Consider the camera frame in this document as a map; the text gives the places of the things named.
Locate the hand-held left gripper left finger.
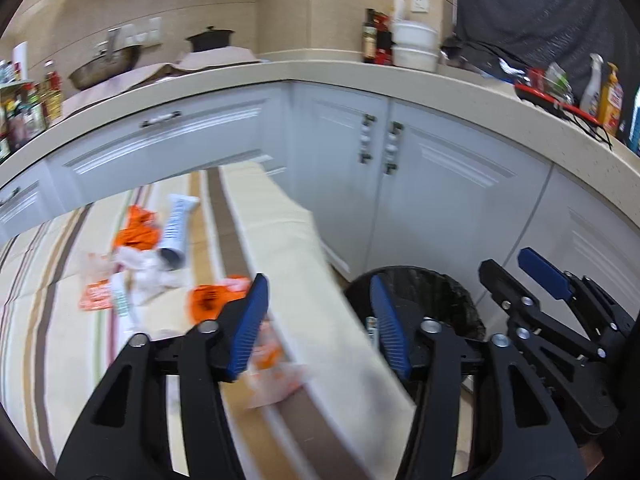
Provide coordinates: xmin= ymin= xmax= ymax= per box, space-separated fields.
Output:
xmin=55 ymin=274 xmax=269 ymax=480

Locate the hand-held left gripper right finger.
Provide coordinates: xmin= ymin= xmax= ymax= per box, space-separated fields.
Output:
xmin=370 ymin=276 xmax=586 ymax=480

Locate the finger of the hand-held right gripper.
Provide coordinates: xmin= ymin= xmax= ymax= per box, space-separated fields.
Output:
xmin=478 ymin=259 xmax=608 ymax=361
xmin=517 ymin=247 xmax=638 ymax=346

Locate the orange white wrapper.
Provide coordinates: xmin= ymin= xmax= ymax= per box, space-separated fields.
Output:
xmin=250 ymin=320 xmax=286 ymax=371

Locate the small orange wrapper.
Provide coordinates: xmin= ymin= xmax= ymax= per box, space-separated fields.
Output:
xmin=187 ymin=275 xmax=253 ymax=326

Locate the black trash bin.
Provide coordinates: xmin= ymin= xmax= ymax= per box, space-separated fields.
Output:
xmin=345 ymin=265 xmax=487 ymax=396

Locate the clear plastic wrapper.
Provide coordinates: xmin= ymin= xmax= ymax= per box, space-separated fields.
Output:
xmin=245 ymin=360 xmax=311 ymax=408

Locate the white plastic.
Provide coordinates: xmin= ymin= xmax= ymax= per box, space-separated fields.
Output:
xmin=114 ymin=247 xmax=183 ymax=306

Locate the white printed tube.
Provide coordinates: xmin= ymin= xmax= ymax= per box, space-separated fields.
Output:
xmin=156 ymin=194 xmax=202 ymax=268

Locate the white green tube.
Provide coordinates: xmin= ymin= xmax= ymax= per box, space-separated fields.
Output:
xmin=111 ymin=275 xmax=143 ymax=336

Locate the orange white packet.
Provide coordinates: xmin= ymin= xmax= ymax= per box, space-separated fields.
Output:
xmin=79 ymin=280 xmax=115 ymax=312

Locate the striped tablecloth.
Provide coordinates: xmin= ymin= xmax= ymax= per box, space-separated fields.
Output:
xmin=0 ymin=162 xmax=416 ymax=480

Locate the white kitchen cabinet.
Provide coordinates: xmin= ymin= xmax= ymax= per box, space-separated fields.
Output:
xmin=0 ymin=80 xmax=640 ymax=411

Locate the blue white bottle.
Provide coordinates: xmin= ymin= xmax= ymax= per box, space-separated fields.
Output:
xmin=627 ymin=85 xmax=640 ymax=156

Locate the red tray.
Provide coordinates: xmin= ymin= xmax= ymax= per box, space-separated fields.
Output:
xmin=514 ymin=67 xmax=601 ymax=126

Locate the yellow dish soap bottle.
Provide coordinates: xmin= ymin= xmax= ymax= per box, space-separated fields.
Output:
xmin=597 ymin=62 xmax=625 ymax=133

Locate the white spray bottle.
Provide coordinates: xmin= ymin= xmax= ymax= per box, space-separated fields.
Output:
xmin=580 ymin=53 xmax=605 ymax=118

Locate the clear plastic packet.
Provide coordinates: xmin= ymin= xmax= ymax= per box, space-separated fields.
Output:
xmin=542 ymin=62 xmax=576 ymax=106

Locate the white lidded container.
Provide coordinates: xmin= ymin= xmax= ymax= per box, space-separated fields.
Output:
xmin=391 ymin=21 xmax=440 ymax=51
xmin=391 ymin=46 xmax=441 ymax=73

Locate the red black box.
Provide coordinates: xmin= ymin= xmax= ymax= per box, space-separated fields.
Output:
xmin=375 ymin=12 xmax=396 ymax=66

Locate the dark hanging cloth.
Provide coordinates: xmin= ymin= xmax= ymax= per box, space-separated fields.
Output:
xmin=440 ymin=0 xmax=633 ymax=106

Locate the beige stone countertop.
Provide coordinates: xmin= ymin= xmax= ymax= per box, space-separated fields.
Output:
xmin=0 ymin=57 xmax=640 ymax=201

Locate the beige stove cover cloth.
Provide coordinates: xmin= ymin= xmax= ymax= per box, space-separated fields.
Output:
xmin=60 ymin=46 xmax=268 ymax=121

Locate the dark oil bottle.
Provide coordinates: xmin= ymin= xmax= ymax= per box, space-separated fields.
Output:
xmin=362 ymin=8 xmax=379 ymax=64

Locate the black lidded pot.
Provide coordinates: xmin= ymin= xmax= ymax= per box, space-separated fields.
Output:
xmin=185 ymin=26 xmax=236 ymax=53

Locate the metal wok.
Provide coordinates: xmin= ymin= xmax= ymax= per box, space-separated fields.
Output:
xmin=67 ymin=27 xmax=143 ymax=92

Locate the yellow cooking oil bottle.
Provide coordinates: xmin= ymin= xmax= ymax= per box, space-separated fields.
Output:
xmin=42 ymin=60 xmax=63 ymax=123

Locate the group of condiment bottles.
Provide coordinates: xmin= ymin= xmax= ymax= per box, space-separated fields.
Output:
xmin=0 ymin=60 xmax=48 ymax=161

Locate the black cable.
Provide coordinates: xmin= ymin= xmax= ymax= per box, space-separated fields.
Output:
xmin=565 ymin=105 xmax=613 ymax=150

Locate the white bronze cabinet handle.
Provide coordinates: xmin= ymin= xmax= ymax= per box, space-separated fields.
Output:
xmin=384 ymin=121 xmax=403 ymax=176
xmin=359 ymin=114 xmax=376 ymax=163

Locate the white wall rack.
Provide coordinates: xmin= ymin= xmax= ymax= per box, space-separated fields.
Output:
xmin=107 ymin=16 xmax=163 ymax=46

